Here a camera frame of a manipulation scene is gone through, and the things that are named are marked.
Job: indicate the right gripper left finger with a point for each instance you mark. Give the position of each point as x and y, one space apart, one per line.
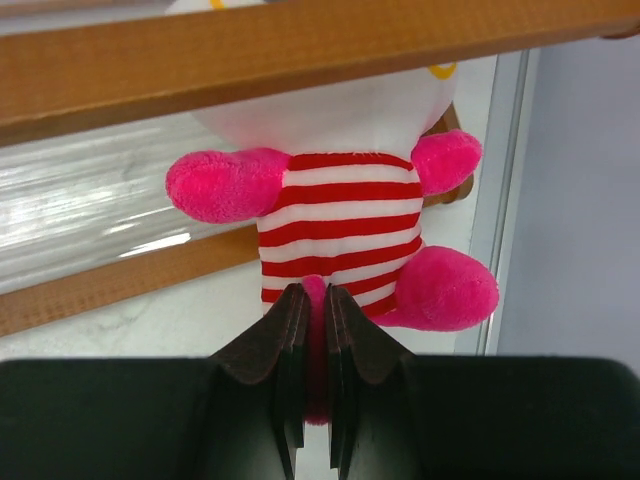
256 425

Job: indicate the wooden toy shelf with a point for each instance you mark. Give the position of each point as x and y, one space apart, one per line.
209 53

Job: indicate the aluminium table edge rail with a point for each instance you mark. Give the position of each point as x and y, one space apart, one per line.
501 174

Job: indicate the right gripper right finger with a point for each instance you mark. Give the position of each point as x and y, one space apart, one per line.
370 433

